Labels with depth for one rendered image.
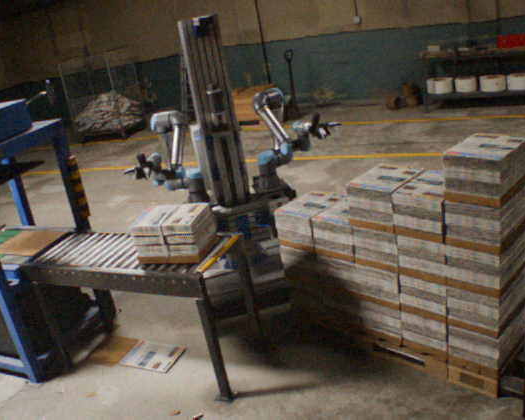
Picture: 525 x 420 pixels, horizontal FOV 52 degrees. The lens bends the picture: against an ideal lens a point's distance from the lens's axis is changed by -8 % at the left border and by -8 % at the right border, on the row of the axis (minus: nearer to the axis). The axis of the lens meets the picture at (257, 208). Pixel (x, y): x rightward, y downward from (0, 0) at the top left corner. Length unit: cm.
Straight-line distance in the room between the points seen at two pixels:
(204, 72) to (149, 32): 765
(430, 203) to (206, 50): 187
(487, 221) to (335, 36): 757
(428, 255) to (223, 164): 165
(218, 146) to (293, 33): 645
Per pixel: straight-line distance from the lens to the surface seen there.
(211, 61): 386
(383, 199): 290
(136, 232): 312
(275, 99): 384
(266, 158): 384
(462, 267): 281
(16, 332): 381
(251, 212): 390
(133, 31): 1168
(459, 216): 269
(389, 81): 982
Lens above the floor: 207
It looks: 21 degrees down
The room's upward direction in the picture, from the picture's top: 10 degrees counter-clockwise
